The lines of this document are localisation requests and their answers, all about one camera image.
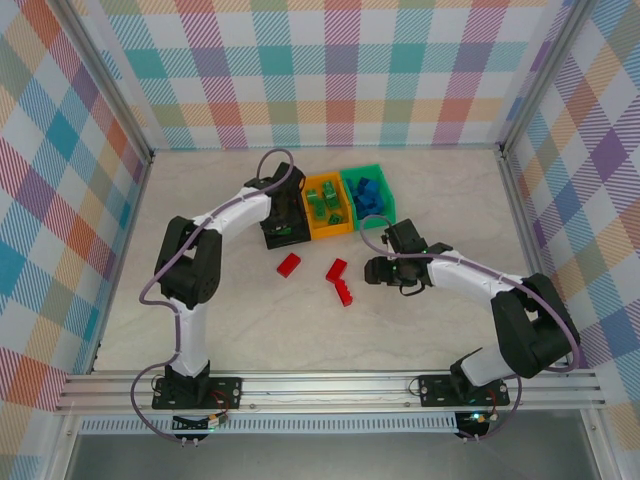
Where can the aluminium side rail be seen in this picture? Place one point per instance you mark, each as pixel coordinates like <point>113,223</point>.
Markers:
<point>132,235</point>
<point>520,225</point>

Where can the aluminium frame post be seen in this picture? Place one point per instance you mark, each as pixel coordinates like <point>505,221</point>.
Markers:
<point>547,75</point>
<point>107,80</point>

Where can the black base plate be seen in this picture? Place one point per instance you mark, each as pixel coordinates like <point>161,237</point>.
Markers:
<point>225,392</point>
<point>435,390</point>

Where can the aluminium mounting rail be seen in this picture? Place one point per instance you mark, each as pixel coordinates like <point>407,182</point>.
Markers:
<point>325,390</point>

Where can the right aluminium side rail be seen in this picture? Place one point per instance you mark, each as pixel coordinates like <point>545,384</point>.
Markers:
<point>520,225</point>

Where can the orange plastic bin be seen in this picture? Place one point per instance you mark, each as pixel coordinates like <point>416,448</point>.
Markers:
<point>325,231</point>

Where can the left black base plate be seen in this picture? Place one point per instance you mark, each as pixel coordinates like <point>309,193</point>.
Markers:
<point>225,392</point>

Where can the left aluminium side rail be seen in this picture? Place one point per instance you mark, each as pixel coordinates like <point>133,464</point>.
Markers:
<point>132,235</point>

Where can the right small circuit board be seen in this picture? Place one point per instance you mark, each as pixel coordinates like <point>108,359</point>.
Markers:
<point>477,417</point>

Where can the small circuit board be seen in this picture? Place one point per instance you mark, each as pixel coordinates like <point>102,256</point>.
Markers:
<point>192,425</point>
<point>477,417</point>

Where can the red lego brick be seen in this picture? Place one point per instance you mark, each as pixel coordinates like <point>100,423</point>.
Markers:
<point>337,270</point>
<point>290,264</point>
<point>345,291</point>

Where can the left small circuit board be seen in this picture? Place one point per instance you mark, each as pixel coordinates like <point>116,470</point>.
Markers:
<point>192,425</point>

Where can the right aluminium frame post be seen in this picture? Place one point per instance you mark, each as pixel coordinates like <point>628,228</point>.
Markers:
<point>547,75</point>

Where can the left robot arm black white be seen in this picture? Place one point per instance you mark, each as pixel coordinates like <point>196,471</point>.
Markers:
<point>192,340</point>

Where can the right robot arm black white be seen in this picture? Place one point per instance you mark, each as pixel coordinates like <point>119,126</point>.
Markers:
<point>530,325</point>

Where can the large green lego brick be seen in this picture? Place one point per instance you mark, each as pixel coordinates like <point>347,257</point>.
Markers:
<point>328,191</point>

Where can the green plastic bin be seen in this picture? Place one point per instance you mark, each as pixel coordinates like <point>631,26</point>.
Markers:
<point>387,195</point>

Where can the left aluminium frame post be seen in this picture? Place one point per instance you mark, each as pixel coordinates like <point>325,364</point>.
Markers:
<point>107,80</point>

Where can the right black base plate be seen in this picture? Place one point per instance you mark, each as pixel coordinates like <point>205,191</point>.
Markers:
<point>435,390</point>

